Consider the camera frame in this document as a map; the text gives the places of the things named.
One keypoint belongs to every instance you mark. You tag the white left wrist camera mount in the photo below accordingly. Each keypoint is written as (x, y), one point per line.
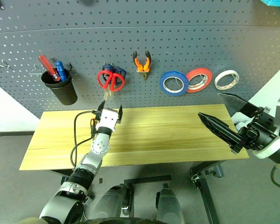
(107, 119)

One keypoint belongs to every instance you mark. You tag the blue marker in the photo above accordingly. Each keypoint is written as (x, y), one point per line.
(59, 67)

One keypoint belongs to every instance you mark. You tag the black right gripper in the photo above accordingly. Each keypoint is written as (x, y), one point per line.
(259, 135)

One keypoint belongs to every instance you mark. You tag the black cup holder hook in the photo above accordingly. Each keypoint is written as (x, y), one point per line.
(70, 66)

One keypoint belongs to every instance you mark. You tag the small black floor tape piece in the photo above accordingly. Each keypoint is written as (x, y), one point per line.
(100, 180)

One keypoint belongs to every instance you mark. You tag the silver tape peg hook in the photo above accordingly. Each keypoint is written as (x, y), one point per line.
(176, 82)
(200, 79)

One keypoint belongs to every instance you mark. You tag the dark glossy rounded shape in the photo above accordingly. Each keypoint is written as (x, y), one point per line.
(169, 205)
(112, 203)

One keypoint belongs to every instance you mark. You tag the red marker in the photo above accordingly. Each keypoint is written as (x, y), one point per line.
(45, 63)

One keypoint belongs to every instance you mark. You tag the black plastic cup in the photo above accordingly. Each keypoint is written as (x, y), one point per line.
(65, 93)

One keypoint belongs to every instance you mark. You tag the black floor tape marking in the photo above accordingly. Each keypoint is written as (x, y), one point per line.
(147, 179)

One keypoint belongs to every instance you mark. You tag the orange and black pliers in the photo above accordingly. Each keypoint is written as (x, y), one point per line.
(143, 67)

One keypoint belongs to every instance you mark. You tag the grey perforated metal pegboard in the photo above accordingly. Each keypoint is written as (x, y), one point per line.
(140, 35)

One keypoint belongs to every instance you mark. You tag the black metal table leg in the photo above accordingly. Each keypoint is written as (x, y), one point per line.
(206, 198)

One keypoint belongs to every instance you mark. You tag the teal ribbed box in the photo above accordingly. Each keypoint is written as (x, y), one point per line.
(275, 2)

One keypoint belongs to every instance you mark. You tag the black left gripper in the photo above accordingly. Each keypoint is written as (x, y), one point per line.
(96, 115)

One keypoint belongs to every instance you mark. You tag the red tape roll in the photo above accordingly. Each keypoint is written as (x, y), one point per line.
(198, 70)

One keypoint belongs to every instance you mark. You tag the white tape roll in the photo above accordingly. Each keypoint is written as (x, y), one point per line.
(224, 73)

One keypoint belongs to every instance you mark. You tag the silver straight peg hook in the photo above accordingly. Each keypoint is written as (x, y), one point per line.
(4, 64)

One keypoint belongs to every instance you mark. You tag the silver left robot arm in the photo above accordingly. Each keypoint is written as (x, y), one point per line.
(100, 144)

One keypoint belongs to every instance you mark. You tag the blue tape roll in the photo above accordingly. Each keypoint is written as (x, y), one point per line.
(172, 73)

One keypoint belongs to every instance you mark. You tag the silver double-prong scissors hook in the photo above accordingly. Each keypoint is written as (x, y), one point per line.
(105, 63)

